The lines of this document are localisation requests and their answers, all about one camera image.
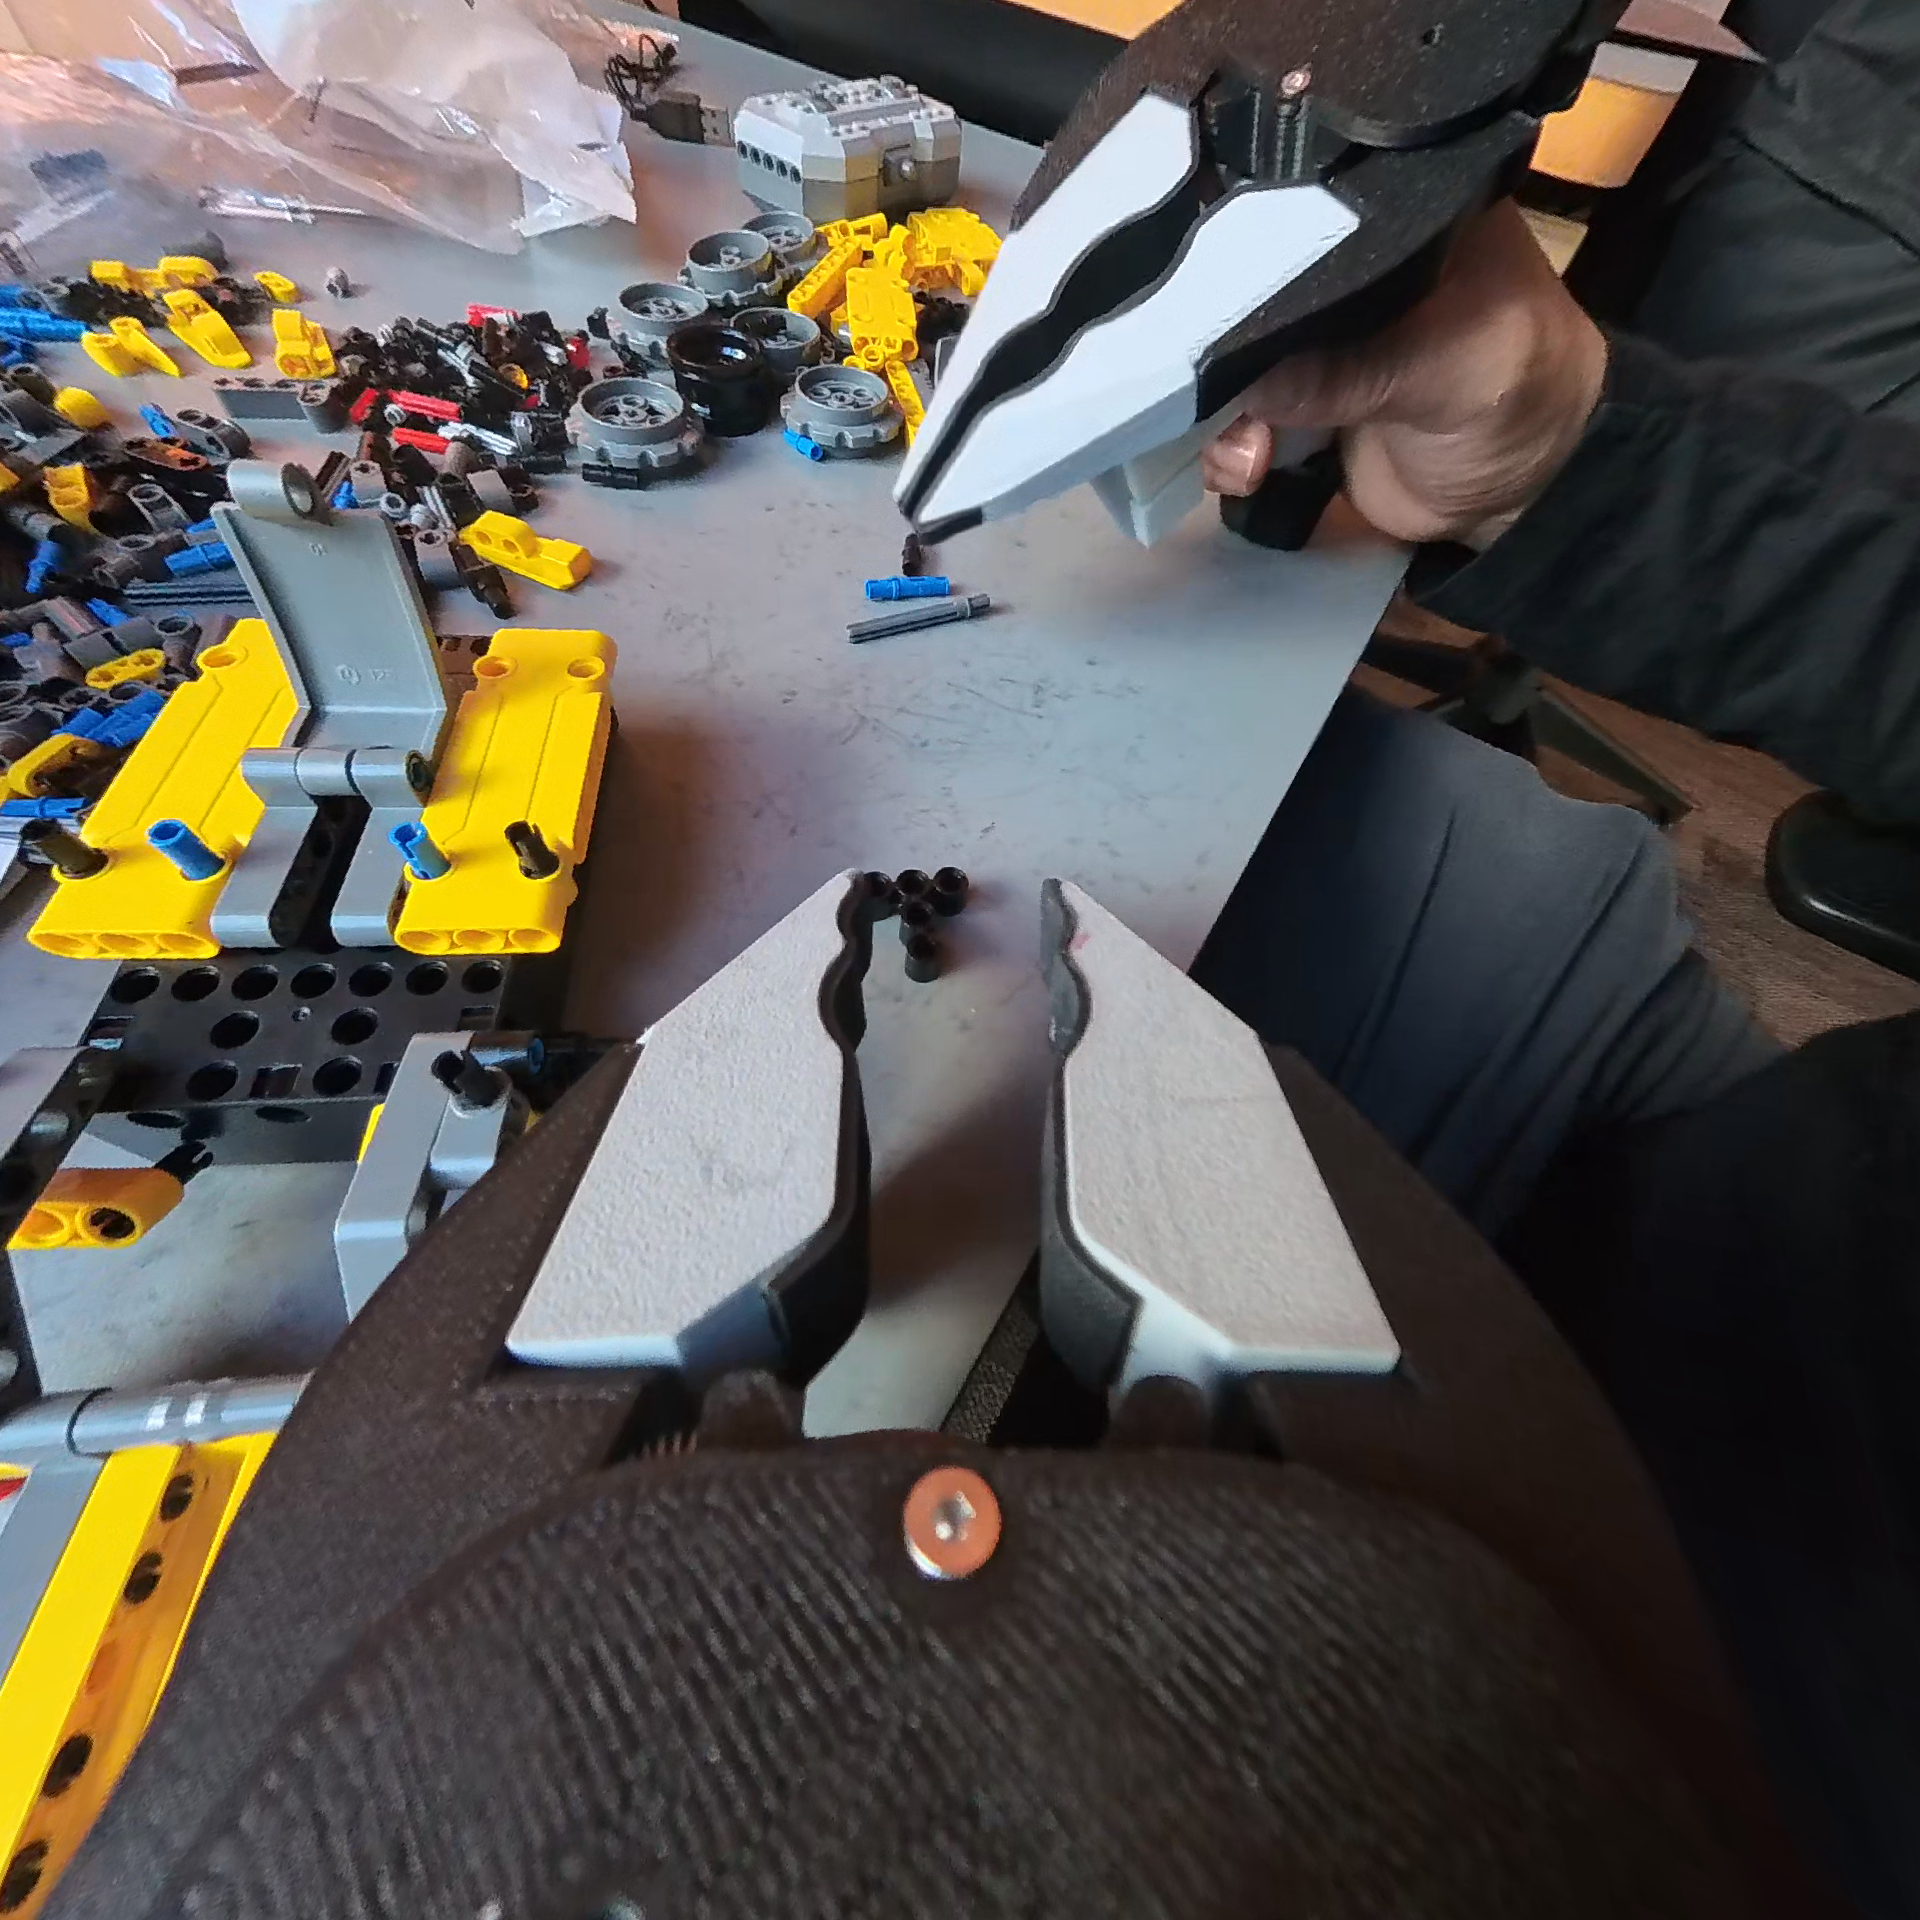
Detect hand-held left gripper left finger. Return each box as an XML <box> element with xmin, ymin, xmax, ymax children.
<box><xmin>507</xmin><ymin>874</ymin><xmax>876</xmax><ymax>1373</ymax></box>

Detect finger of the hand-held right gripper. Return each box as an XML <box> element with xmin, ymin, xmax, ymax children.
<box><xmin>895</xmin><ymin>94</ymin><xmax>1203</xmax><ymax>520</ymax></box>
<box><xmin>915</xmin><ymin>184</ymin><xmax>1364</xmax><ymax>544</ymax></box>

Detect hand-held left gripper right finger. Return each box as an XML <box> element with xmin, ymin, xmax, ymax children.
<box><xmin>1037</xmin><ymin>878</ymin><xmax>1403</xmax><ymax>1421</ymax></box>

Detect black connector brick piece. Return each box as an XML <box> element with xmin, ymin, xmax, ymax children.
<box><xmin>873</xmin><ymin>865</ymin><xmax>973</xmax><ymax>981</ymax></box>

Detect grey axle rod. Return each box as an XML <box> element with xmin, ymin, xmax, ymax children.
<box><xmin>843</xmin><ymin>593</ymin><xmax>996</xmax><ymax>650</ymax></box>

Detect yellow toy brick vehicle model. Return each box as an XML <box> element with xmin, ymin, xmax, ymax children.
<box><xmin>0</xmin><ymin>454</ymin><xmax>625</xmax><ymax>1920</ymax></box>

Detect pile of small brick parts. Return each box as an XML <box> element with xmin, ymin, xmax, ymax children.
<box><xmin>0</xmin><ymin>252</ymin><xmax>606</xmax><ymax>906</ymax></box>

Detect person's right forearm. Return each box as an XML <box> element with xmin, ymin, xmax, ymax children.
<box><xmin>1409</xmin><ymin>0</ymin><xmax>1920</xmax><ymax>829</ymax></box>

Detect grey desk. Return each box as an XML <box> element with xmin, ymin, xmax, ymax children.
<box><xmin>0</xmin><ymin>0</ymin><xmax>1422</xmax><ymax>1445</ymax></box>

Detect person's right hand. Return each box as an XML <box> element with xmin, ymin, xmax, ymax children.
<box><xmin>1204</xmin><ymin>195</ymin><xmax>1610</xmax><ymax>544</ymax></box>

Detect beige table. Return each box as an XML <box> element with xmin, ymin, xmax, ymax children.
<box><xmin>1527</xmin><ymin>42</ymin><xmax>1654</xmax><ymax>192</ymax></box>

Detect grey battery box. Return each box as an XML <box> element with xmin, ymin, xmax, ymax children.
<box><xmin>729</xmin><ymin>76</ymin><xmax>964</xmax><ymax>232</ymax></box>

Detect person's grey trouser legs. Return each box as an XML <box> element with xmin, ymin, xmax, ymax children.
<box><xmin>1189</xmin><ymin>689</ymin><xmax>1783</xmax><ymax>1250</ymax></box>

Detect clear plastic bag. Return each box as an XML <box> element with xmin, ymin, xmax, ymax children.
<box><xmin>221</xmin><ymin>0</ymin><xmax>642</xmax><ymax>260</ymax></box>
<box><xmin>0</xmin><ymin>42</ymin><xmax>350</xmax><ymax>260</ymax></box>

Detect black office chair with armrest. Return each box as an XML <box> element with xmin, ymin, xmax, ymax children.
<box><xmin>1759</xmin><ymin>785</ymin><xmax>1920</xmax><ymax>942</ymax></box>

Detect black usb cable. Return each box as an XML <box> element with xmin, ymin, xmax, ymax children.
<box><xmin>603</xmin><ymin>28</ymin><xmax>741</xmax><ymax>149</ymax></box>

